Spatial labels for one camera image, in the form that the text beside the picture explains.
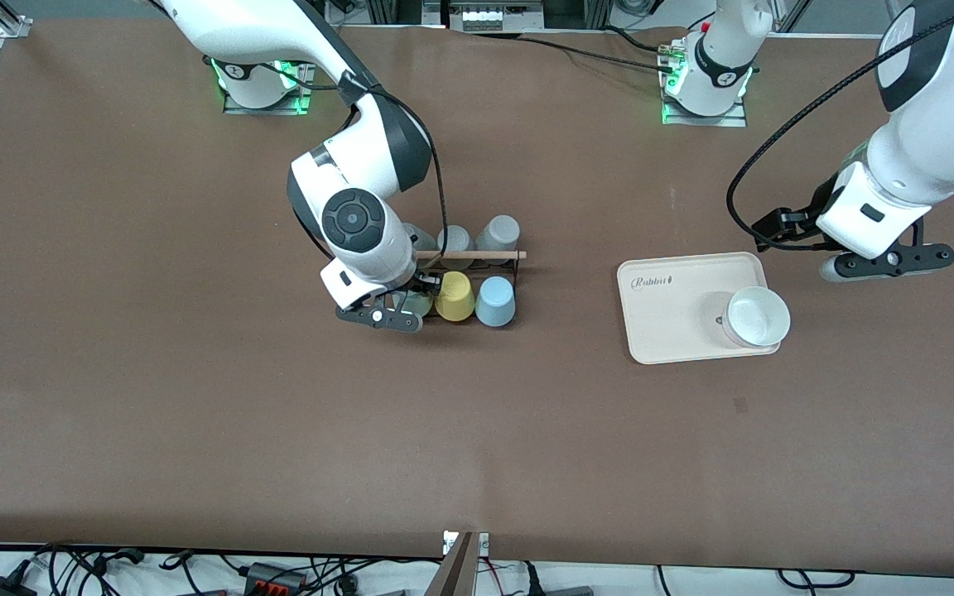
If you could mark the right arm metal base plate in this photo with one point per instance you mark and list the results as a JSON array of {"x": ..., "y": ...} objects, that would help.
[{"x": 299, "y": 103}]

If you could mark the pale green plastic cup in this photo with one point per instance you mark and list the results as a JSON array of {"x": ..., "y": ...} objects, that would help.
[{"x": 419, "y": 305}]

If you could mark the grey adapter with red connectors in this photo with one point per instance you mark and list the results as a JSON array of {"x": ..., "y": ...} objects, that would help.
[{"x": 274, "y": 578}]

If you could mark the white bowl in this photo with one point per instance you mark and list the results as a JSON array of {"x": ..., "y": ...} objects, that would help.
[{"x": 758, "y": 316}]

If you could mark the yellow plastic cup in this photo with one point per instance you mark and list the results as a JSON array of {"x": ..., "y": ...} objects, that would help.
[{"x": 455, "y": 298}]

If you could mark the cream tray with Rabbit print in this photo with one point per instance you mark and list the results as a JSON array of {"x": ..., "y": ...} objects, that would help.
[{"x": 676, "y": 285}]

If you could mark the black power adapter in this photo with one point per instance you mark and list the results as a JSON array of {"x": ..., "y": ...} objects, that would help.
[{"x": 5, "y": 587}]

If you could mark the wooden wedge post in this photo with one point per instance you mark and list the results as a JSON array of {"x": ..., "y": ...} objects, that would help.
[{"x": 456, "y": 571}]

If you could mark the grey plastic cup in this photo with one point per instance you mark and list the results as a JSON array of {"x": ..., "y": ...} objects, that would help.
[
  {"x": 423, "y": 238},
  {"x": 500, "y": 233},
  {"x": 455, "y": 238}
]

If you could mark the white power strip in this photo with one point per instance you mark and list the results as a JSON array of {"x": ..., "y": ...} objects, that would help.
[{"x": 489, "y": 16}]

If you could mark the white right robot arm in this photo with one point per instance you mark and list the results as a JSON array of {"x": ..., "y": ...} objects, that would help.
[{"x": 278, "y": 25}]

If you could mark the light blue plastic cup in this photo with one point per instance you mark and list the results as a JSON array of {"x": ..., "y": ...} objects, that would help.
[{"x": 495, "y": 305}]

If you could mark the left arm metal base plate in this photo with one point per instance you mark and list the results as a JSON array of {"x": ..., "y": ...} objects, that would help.
[{"x": 734, "y": 120}]

